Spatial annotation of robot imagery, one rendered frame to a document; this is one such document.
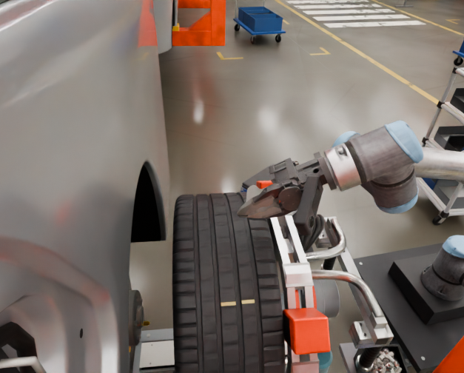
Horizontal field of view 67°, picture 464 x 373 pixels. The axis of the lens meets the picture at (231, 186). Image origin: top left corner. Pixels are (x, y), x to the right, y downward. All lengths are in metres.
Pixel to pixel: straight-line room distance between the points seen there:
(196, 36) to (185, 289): 3.77
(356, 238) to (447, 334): 0.92
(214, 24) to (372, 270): 3.20
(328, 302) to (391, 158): 0.53
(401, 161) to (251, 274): 0.38
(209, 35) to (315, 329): 3.86
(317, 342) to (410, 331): 1.14
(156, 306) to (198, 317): 1.36
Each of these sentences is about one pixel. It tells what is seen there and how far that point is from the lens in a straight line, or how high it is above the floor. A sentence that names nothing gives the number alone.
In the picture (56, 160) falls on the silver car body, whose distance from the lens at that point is 0.36.
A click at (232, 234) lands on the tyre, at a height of 1.17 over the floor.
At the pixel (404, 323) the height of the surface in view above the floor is 0.30.
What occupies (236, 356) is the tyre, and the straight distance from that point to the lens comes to 0.80.
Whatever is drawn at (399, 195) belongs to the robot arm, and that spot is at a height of 1.32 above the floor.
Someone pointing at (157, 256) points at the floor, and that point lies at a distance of 2.36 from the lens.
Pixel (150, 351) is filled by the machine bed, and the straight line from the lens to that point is 1.92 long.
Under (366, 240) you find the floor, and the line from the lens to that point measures 2.62.
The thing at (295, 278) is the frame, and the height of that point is 1.11.
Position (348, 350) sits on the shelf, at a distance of 1.56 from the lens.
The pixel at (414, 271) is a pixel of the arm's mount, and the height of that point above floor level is 0.39.
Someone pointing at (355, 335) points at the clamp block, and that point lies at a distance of 1.02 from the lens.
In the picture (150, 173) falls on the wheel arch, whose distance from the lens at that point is 1.12.
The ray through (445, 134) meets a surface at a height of 0.51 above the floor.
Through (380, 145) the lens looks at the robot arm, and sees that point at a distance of 0.71.
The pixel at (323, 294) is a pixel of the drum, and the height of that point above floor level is 0.91.
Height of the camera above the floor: 1.78
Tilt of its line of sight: 38 degrees down
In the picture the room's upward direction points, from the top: 2 degrees clockwise
